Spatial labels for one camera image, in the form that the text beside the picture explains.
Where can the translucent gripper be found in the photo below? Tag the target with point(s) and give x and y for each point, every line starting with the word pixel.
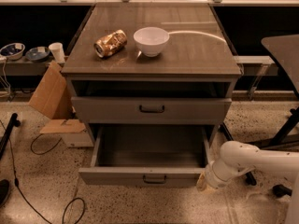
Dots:
pixel 212 175

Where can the grey drawer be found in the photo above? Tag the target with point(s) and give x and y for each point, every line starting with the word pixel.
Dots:
pixel 151 110
pixel 148 156

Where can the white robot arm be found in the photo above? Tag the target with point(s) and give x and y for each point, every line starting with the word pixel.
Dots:
pixel 236 159

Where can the grey drawer cabinet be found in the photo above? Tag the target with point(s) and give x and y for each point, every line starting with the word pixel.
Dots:
pixel 196 63

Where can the grey top drawer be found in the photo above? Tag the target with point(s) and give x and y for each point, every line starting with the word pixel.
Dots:
pixel 151 110

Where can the black metal floor bar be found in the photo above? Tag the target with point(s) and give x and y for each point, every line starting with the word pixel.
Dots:
pixel 250 179

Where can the white bowl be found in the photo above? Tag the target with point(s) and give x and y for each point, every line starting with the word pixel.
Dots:
pixel 151 41

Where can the dark grey side table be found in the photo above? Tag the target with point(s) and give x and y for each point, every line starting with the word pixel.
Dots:
pixel 284 50

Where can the crushed golden soda can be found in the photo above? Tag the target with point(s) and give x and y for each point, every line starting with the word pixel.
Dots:
pixel 109 45

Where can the brown cardboard box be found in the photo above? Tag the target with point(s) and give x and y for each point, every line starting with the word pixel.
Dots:
pixel 52 99

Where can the black stand leg left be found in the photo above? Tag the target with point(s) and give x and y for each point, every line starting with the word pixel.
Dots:
pixel 13 122

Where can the white foam cup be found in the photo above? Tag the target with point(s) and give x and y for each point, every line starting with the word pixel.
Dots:
pixel 57 51

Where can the grey wall shelf rail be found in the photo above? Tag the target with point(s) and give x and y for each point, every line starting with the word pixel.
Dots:
pixel 24 67

